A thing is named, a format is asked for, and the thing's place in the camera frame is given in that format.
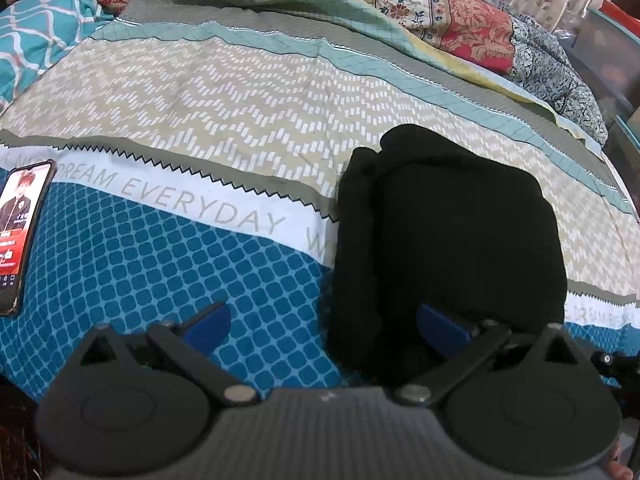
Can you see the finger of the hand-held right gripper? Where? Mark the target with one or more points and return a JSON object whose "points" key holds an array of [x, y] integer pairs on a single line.
{"points": [[612, 367]]}

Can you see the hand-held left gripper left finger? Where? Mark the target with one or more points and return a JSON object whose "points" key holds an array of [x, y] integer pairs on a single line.
{"points": [[207, 327]]}

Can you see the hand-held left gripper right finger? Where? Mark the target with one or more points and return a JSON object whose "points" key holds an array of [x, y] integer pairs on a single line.
{"points": [[442, 327]]}

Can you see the black pants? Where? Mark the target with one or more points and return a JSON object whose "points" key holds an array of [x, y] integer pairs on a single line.
{"points": [[450, 220]]}

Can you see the patterned bed sheet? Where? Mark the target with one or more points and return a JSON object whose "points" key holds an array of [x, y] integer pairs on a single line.
{"points": [[200, 125]]}

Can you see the black smartphone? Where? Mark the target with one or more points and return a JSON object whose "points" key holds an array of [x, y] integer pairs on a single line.
{"points": [[20, 230]]}

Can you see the clear storage box teal lid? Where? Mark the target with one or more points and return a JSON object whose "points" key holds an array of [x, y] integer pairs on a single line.
{"points": [[605, 55], [625, 145]]}

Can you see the blue white patterned blanket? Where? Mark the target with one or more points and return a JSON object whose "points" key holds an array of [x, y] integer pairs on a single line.
{"points": [[555, 70]]}

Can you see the floral patchwork quilt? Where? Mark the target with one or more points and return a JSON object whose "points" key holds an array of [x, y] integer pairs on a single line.
{"points": [[440, 15]]}

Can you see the teal patterned pillow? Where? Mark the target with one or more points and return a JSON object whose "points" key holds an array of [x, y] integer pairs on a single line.
{"points": [[35, 40]]}

